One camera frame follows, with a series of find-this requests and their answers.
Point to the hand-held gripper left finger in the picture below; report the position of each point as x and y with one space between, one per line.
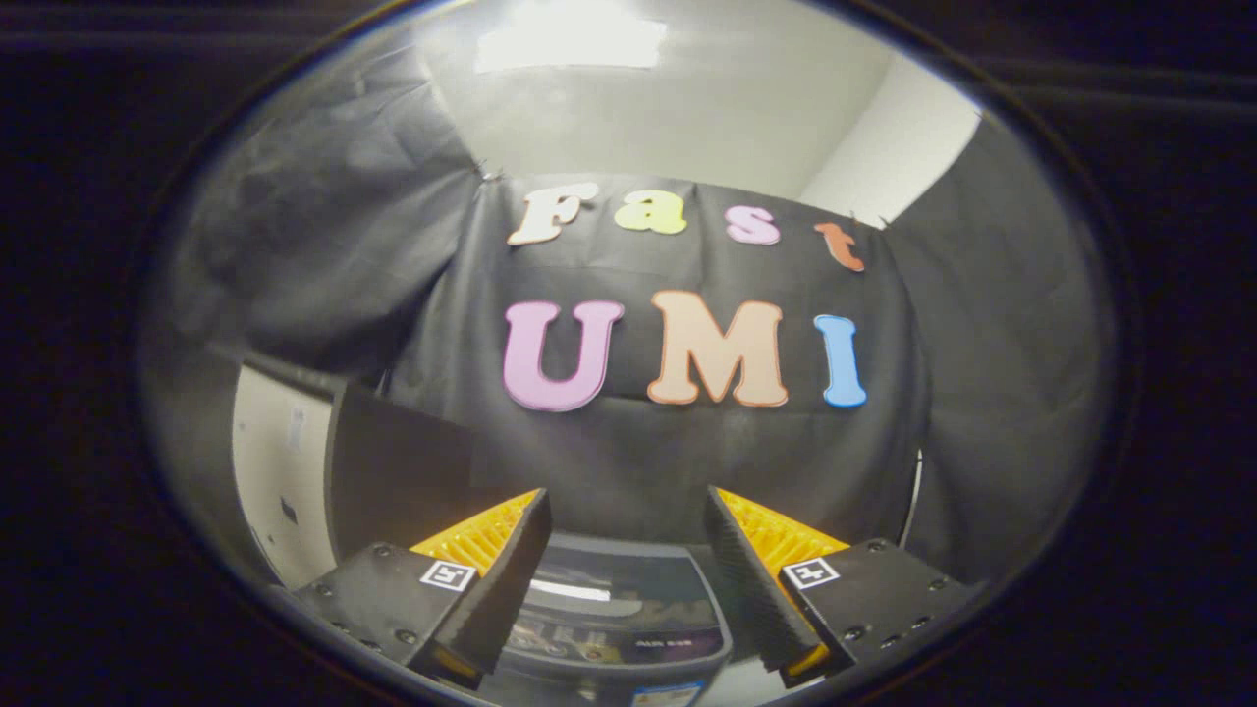
506 599

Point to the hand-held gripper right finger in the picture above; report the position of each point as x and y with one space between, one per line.
754 589

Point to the dark grey washing machine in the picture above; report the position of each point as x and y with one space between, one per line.
589 678

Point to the black backdrop cloth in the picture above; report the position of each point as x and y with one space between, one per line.
687 462

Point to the backdrop stand pole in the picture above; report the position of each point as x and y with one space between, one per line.
919 481

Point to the grey and beige cabinet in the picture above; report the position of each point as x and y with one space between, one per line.
275 471

